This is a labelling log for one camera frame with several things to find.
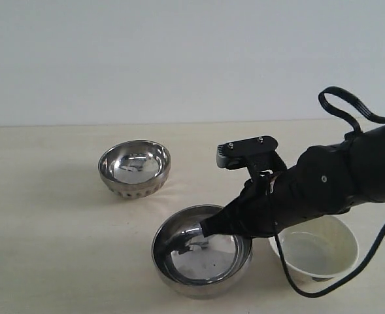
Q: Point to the smooth stainless steel bowl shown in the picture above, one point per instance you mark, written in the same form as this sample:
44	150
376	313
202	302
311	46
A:
193	264

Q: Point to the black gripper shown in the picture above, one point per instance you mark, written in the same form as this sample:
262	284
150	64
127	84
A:
318	184

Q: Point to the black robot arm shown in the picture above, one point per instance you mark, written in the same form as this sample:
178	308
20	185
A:
365	159

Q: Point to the white ceramic bowl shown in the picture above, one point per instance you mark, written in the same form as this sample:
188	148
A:
319	250

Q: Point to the ribbed stainless steel bowl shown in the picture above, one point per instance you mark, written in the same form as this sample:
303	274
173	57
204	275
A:
135	169

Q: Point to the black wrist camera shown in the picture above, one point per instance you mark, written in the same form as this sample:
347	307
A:
257	154

